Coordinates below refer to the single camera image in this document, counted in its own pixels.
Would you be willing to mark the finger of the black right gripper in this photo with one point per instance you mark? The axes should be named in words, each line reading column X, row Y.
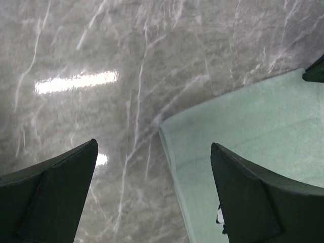
column 315, row 72

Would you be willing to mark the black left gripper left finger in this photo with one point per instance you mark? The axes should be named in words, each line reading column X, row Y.
column 44, row 202

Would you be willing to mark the mint green towel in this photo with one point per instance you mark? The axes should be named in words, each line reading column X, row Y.
column 276, row 123

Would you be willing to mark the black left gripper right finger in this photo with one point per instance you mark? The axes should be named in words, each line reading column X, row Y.
column 259, row 205

